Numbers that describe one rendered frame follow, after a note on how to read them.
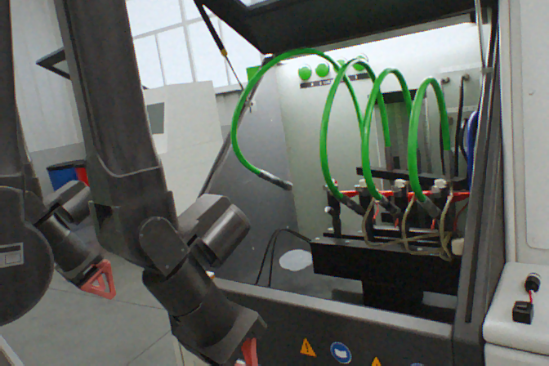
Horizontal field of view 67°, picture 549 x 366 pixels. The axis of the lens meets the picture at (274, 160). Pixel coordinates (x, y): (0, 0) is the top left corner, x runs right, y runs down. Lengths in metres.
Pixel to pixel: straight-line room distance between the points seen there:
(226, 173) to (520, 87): 0.71
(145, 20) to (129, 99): 6.51
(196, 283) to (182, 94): 3.44
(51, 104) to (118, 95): 7.73
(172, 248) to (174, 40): 6.15
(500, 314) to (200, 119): 3.48
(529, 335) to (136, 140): 0.54
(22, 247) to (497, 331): 0.57
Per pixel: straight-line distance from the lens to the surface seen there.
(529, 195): 0.84
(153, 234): 0.41
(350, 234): 1.01
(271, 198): 1.29
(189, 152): 3.85
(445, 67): 1.12
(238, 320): 0.51
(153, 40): 6.80
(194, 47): 6.27
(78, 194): 0.86
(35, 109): 7.97
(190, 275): 0.45
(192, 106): 3.89
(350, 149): 1.24
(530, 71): 0.86
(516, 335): 0.67
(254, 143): 1.23
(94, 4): 0.42
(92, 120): 0.41
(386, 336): 0.73
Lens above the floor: 1.33
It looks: 9 degrees down
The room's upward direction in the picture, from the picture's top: 9 degrees counter-clockwise
